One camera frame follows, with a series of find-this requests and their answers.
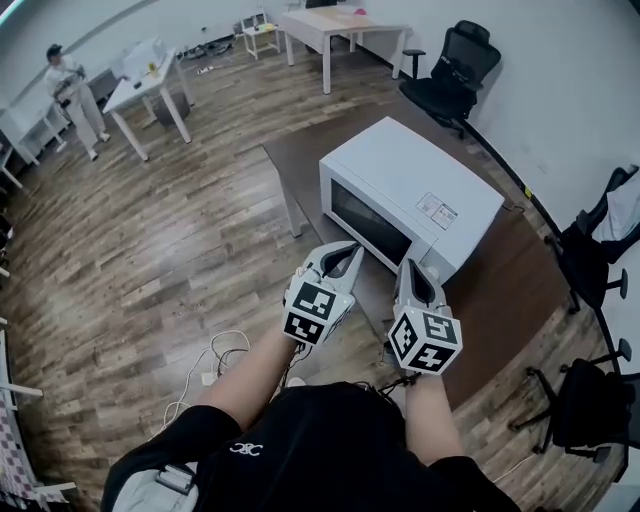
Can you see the dark brown table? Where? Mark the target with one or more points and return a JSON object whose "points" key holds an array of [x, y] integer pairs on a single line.
{"points": [[500, 280]]}

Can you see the small yellow object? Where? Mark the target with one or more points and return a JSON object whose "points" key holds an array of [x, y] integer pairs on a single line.
{"points": [[152, 67]]}

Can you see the small white side table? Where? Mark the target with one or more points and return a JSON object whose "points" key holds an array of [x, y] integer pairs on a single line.
{"points": [[260, 35]]}

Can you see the person's black shirt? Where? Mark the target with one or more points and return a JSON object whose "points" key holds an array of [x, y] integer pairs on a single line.
{"points": [[325, 450]]}

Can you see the person's right forearm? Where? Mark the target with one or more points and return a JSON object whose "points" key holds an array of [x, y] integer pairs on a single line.
{"points": [[430, 425]]}

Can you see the black office chair with cloth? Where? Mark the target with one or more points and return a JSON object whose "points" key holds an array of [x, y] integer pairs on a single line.
{"points": [[585, 250]]}

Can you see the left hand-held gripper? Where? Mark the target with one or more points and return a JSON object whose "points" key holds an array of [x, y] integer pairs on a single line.
{"points": [[320, 312]]}

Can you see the black mesh office chair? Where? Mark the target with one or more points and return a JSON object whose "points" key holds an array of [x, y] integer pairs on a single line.
{"points": [[460, 65]]}

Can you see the person's left forearm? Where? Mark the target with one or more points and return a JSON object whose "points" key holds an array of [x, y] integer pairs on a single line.
{"points": [[250, 380]]}

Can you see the white label sticker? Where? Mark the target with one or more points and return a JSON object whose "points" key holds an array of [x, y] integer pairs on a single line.
{"points": [[437, 206]]}

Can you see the white cloth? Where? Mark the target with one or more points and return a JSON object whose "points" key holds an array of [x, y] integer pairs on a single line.
{"points": [[622, 210]]}

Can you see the white microwave door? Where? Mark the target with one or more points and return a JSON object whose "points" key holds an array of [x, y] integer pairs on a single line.
{"points": [[370, 220]]}

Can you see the white microwave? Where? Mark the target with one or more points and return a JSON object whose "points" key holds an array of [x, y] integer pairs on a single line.
{"points": [[400, 160]]}

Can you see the white power adapter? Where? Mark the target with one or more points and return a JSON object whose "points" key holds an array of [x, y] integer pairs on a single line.
{"points": [[207, 378]]}

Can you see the dark box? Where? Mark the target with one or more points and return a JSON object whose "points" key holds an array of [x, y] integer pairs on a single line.
{"points": [[172, 110]]}

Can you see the white power strip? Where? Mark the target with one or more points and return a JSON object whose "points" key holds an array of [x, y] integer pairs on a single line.
{"points": [[205, 70]]}

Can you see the person's light grey trousers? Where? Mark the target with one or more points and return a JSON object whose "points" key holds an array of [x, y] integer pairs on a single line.
{"points": [[135, 492]]}

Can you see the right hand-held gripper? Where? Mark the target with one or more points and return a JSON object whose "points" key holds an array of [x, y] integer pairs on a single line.
{"points": [[425, 340]]}

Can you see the checked cloth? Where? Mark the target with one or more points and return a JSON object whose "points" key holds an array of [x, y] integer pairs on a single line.
{"points": [[12, 450]]}

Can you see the wooden top table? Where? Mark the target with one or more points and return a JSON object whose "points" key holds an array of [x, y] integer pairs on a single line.
{"points": [[340, 25]]}

